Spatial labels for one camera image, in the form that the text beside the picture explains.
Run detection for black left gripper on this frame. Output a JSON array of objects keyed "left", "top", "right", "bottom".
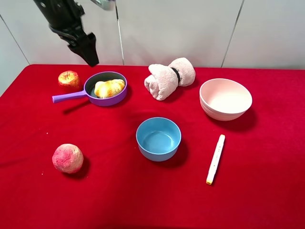
[{"left": 49, "top": 24, "right": 99, "bottom": 67}]

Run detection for peeled orange toy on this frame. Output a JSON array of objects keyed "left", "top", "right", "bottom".
[{"left": 94, "top": 79, "right": 125, "bottom": 99}]

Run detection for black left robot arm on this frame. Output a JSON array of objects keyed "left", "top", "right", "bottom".
[{"left": 35, "top": 0, "right": 99, "bottom": 67}]

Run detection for purple toy pan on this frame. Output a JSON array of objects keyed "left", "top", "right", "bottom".
[{"left": 52, "top": 72, "right": 127, "bottom": 106}]

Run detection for red yellow toy apple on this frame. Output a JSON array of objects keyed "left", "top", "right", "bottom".
[{"left": 58, "top": 71, "right": 82, "bottom": 93}]

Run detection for rolled pink towel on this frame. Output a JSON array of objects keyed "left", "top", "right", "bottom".
[{"left": 144, "top": 57, "right": 196, "bottom": 101}]

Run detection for pink toy peach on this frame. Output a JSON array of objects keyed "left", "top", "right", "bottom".
[{"left": 52, "top": 144, "right": 84, "bottom": 174}]

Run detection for blue bowl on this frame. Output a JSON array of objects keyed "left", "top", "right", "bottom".
[{"left": 136, "top": 117, "right": 182, "bottom": 162}]

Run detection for pink bowl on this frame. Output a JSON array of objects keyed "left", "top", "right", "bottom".
[{"left": 199, "top": 78, "right": 253, "bottom": 121}]

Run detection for white marker pen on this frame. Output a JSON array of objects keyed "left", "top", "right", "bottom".
[{"left": 206, "top": 135, "right": 225, "bottom": 185}]

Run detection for red velvet tablecloth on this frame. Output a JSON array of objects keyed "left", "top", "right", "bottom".
[{"left": 0, "top": 65, "right": 305, "bottom": 229}]

